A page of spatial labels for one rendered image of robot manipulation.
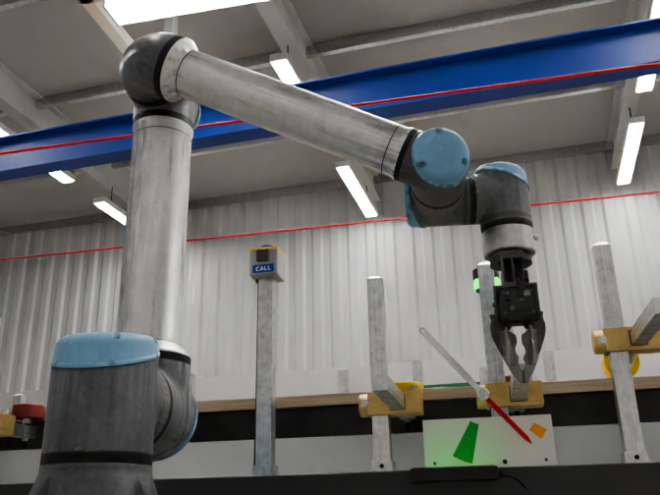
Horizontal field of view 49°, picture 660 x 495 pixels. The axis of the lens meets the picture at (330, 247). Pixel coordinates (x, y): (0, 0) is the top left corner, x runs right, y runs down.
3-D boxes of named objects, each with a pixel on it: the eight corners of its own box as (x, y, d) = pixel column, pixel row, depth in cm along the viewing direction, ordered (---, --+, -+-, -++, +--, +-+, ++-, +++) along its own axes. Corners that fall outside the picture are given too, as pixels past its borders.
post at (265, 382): (272, 474, 154) (273, 275, 170) (249, 475, 155) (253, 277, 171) (278, 475, 158) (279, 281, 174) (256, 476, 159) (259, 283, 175)
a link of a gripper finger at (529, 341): (524, 377, 114) (518, 321, 117) (523, 384, 119) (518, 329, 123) (545, 376, 113) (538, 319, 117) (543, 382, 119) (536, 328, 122)
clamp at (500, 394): (544, 404, 147) (541, 379, 148) (476, 408, 149) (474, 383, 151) (543, 408, 152) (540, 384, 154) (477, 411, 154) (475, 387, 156)
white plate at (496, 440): (557, 466, 142) (551, 413, 146) (425, 469, 147) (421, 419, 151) (557, 466, 143) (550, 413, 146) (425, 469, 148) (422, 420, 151)
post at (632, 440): (648, 471, 139) (609, 240, 156) (629, 471, 140) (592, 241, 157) (644, 472, 142) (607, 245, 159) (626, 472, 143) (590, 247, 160)
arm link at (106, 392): (19, 453, 95) (35, 323, 101) (73, 462, 111) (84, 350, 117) (132, 450, 94) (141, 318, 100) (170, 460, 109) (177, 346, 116)
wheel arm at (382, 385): (389, 395, 130) (388, 371, 131) (370, 396, 130) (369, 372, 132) (415, 423, 169) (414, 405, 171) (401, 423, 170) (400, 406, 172)
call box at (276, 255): (277, 276, 168) (277, 245, 171) (248, 278, 170) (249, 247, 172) (285, 285, 175) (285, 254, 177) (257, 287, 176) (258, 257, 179)
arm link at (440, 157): (120, 0, 127) (484, 130, 112) (142, 44, 139) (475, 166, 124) (85, 52, 124) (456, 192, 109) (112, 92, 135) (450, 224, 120)
